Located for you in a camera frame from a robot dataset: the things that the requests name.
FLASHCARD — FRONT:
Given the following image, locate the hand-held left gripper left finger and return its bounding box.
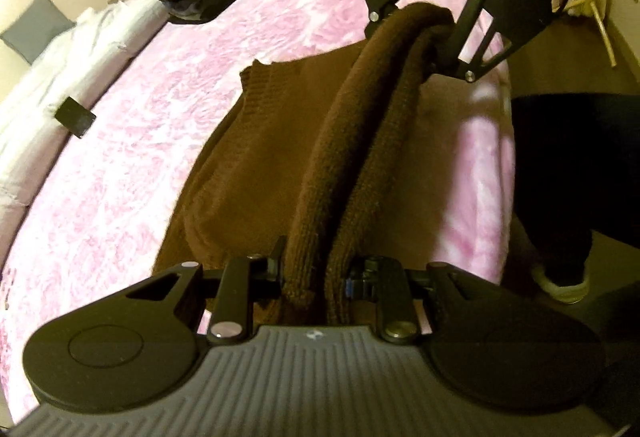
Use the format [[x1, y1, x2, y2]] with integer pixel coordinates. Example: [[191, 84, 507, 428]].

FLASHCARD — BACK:
[[125, 237, 287, 344]]

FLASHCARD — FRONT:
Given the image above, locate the white rod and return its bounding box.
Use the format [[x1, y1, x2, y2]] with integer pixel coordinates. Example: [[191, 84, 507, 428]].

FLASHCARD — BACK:
[[591, 1, 618, 68]]

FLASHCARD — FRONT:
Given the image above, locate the grey pillow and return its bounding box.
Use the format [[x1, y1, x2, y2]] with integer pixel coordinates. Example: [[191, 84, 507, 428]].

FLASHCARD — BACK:
[[0, 0, 76, 65]]

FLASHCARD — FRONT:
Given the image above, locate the pink floral blanket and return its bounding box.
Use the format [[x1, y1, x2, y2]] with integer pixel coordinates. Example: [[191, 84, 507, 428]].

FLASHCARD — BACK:
[[0, 0, 516, 423]]

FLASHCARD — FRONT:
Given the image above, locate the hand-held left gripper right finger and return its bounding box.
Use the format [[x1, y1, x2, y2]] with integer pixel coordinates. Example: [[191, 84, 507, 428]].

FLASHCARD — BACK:
[[345, 258, 506, 344]]

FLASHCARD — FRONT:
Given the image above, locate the white duvet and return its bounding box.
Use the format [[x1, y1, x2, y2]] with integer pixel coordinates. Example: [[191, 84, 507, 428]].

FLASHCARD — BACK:
[[0, 0, 168, 223]]

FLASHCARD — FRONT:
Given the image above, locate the black phone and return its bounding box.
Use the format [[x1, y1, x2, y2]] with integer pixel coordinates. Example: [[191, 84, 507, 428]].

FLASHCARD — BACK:
[[54, 96, 97, 138]]

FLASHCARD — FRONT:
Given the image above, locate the person's black pants leg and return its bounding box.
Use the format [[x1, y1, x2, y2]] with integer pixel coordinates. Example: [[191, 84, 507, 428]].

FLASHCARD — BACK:
[[510, 94, 595, 288]]

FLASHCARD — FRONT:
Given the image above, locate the person's light slipper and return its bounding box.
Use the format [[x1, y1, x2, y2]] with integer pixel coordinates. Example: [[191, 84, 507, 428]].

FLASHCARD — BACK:
[[530, 264, 591, 304]]

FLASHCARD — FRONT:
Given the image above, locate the brown knitted sweater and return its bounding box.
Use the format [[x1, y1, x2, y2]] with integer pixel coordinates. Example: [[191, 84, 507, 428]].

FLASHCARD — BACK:
[[152, 2, 456, 325]]

